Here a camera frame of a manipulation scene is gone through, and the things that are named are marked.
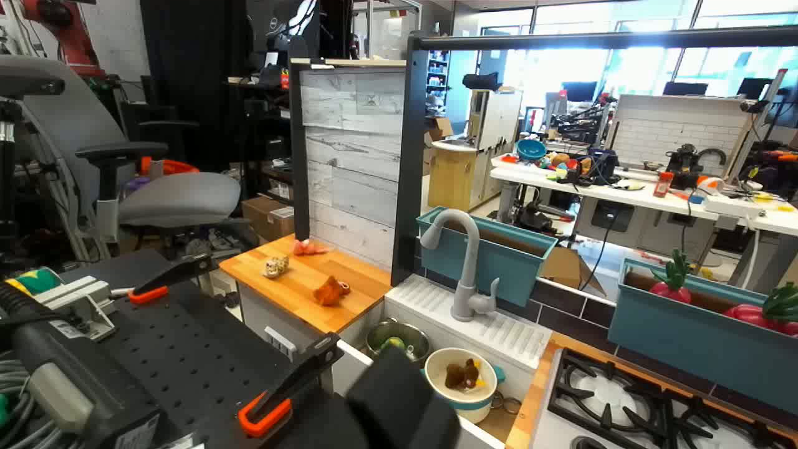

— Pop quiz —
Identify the grey toy faucet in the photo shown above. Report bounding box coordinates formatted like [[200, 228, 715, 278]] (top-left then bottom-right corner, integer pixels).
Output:
[[417, 206, 504, 325]]

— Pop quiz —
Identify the wooden cabinet with white top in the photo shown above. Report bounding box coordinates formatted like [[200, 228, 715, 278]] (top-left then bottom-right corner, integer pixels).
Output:
[[424, 137, 494, 211]]

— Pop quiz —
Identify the grey wood backsplash panel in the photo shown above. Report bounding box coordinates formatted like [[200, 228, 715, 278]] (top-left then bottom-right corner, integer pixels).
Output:
[[297, 63, 408, 275]]

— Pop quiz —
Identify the pink toy food piece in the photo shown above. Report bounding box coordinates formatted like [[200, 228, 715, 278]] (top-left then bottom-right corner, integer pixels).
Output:
[[292, 236, 329, 260]]

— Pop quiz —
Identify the orange toy food piece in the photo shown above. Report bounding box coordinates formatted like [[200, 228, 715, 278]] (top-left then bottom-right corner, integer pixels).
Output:
[[312, 275, 353, 309]]

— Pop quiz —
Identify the empty teal planter box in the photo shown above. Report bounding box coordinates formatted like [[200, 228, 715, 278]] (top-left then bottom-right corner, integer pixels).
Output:
[[417, 206, 558, 309]]

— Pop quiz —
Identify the metal bowl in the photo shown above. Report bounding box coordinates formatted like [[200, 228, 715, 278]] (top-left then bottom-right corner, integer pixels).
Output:
[[363, 316, 434, 367]]

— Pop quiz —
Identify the wooden countertop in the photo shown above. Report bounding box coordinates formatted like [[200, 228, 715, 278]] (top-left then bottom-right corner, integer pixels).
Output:
[[217, 231, 393, 337]]

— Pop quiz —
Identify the spotted cream toy piece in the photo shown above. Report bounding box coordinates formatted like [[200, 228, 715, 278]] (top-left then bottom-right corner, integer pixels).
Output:
[[262, 254, 292, 282]]

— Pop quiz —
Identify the cardboard box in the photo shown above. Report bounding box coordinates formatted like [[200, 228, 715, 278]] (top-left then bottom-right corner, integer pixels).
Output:
[[241, 191, 297, 245]]

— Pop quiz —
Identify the white toy kitchen sink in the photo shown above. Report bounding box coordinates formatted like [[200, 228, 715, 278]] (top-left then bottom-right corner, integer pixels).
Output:
[[331, 271, 556, 449]]

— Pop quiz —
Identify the blue bowl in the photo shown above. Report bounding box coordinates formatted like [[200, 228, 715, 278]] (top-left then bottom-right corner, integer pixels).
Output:
[[515, 134, 548, 164]]

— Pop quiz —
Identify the brown item in bowl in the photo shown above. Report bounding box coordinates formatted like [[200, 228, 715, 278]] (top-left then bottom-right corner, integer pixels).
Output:
[[444, 356, 484, 394]]

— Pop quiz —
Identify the cream bowl with teal rim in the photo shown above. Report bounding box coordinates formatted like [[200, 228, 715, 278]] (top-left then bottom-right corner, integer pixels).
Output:
[[422, 344, 502, 425]]

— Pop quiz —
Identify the white desk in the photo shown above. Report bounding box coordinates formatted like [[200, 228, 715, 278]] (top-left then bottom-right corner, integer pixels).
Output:
[[489, 157, 721, 221]]

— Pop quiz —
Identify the grey office chair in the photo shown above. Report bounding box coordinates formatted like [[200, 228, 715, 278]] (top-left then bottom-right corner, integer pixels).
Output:
[[0, 56, 243, 260]]

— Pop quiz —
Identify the black perforated table board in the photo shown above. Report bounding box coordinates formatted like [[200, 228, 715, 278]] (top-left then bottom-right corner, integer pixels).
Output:
[[46, 248, 368, 449]]

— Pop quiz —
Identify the red toy radish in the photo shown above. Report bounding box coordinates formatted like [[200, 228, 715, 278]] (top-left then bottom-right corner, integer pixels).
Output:
[[726, 282, 798, 339], [647, 248, 696, 307]]

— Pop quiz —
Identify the white brick panel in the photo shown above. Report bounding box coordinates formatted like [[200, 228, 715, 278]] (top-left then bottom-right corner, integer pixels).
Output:
[[613, 93, 755, 178]]

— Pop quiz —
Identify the toy gas stove top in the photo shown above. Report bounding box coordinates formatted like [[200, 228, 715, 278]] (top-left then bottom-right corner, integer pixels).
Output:
[[531, 346, 798, 449]]

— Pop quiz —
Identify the teal planter box with radishes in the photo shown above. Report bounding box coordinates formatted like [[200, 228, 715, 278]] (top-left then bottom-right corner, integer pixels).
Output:
[[605, 258, 798, 418]]

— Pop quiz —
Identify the green yellow button box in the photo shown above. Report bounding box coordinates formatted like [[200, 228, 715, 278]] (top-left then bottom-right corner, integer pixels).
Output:
[[4, 264, 65, 296]]

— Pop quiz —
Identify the black metal frame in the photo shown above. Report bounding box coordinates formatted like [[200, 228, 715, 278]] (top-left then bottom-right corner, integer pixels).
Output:
[[392, 22, 798, 287]]

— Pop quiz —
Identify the black panel edge post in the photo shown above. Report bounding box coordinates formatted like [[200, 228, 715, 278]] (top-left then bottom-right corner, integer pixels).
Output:
[[287, 58, 312, 245]]

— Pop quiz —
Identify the black clamp with orange handle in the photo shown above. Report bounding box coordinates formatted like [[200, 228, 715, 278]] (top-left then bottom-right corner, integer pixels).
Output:
[[127, 251, 218, 309], [236, 331, 343, 442]]

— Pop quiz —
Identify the white metal bracket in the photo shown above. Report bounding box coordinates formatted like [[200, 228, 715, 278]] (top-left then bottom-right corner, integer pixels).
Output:
[[33, 275, 120, 344]]

